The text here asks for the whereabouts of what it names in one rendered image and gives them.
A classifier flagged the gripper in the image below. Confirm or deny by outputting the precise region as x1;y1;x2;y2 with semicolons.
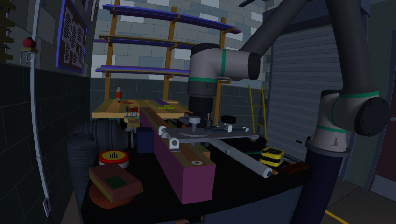
188;96;214;118

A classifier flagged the grey lock knob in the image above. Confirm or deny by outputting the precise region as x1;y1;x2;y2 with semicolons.
189;116;202;133

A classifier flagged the black knob white stem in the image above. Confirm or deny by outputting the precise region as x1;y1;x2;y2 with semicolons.
220;115;238;133

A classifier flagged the grey flip stop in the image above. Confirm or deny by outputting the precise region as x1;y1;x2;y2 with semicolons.
158;122;273;179

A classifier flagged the magenta router fence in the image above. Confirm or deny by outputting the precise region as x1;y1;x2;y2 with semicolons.
139;106;217;206

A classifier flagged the black round knob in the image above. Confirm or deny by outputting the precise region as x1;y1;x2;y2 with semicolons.
255;137;268;151

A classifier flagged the brown wooden block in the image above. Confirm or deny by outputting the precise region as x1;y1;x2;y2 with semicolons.
281;162;309;175

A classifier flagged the yellow ladder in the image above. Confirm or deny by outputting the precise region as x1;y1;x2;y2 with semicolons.
248;84;269;140

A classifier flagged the wooden lumber rack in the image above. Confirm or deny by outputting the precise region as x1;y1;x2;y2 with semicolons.
94;0;243;119

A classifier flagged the dark blue box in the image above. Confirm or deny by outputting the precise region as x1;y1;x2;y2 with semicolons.
136;127;155;154

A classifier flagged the purple long plank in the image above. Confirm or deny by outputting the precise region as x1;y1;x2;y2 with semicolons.
94;35;198;50
95;65;190;77
102;3;243;35

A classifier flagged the yellow tape measure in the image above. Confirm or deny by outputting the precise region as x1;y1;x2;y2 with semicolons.
259;147;285;168

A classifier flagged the striped wooden workbench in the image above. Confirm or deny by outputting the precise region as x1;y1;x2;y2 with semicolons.
91;98;193;120

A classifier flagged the red round tin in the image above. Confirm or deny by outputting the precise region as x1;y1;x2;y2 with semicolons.
98;150;130;170

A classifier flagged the grey roller shutter door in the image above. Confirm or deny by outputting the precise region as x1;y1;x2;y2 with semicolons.
265;24;345;162

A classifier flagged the brown round disc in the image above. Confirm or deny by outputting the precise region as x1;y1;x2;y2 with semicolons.
88;184;131;210

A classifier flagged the blue framed notice board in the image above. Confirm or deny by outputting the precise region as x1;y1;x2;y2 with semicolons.
55;0;88;75

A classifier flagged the dark red door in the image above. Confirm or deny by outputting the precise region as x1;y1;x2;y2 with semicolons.
365;62;396;195

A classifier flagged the grey corrugated dust hose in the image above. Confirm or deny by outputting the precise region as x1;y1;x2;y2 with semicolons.
66;119;137;203

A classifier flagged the grey wall conduit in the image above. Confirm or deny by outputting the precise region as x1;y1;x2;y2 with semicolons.
29;0;52;205

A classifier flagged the small wall shelf bracket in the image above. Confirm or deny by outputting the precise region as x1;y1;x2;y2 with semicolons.
20;47;39;64

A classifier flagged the grey wall outlet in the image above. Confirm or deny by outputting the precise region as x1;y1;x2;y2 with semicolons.
41;197;52;217

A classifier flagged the olive wall tool rack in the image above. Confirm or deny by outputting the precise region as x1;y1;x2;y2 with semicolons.
0;0;16;63

